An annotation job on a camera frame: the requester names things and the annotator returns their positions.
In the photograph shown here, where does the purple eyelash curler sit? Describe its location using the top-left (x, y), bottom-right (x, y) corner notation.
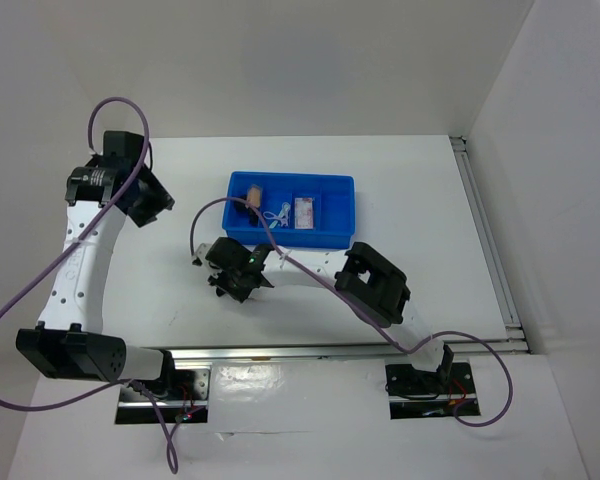
top-left (263, 202), bottom-right (291, 226)

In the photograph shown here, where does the clear packet with print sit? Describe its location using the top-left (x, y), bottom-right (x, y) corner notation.
top-left (294, 197), bottom-right (314, 230)

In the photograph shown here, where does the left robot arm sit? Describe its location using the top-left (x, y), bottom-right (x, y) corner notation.
top-left (16, 131), bottom-right (178, 399)

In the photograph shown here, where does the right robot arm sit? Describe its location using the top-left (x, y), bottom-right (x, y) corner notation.
top-left (193, 237), bottom-right (453, 395)

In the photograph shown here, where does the blue compartment tray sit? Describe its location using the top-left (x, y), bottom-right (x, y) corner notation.
top-left (222, 171), bottom-right (356, 250)

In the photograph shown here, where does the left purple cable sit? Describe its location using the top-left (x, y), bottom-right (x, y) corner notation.
top-left (0, 96), bottom-right (201, 474)

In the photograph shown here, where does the purple cable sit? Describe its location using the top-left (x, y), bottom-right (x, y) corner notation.
top-left (189, 196), bottom-right (513, 427)
top-left (0, 96), bottom-right (201, 474)

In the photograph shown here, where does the aluminium rail front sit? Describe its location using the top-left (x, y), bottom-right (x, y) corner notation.
top-left (167, 339), bottom-right (530, 365)

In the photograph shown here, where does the aluminium rail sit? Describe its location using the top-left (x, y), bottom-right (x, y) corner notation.
top-left (449, 137), bottom-right (530, 353)
top-left (167, 339), bottom-right (530, 365)

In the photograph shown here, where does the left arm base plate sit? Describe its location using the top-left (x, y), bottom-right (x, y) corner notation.
top-left (115, 366), bottom-right (211, 425)

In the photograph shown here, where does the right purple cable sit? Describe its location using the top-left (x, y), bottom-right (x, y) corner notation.
top-left (189, 196), bottom-right (513, 427)

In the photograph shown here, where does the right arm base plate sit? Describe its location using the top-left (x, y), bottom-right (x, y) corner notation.
top-left (385, 361), bottom-right (480, 420)

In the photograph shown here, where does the aluminium rail right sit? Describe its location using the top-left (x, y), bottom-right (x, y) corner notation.
top-left (449, 137), bottom-right (530, 353)

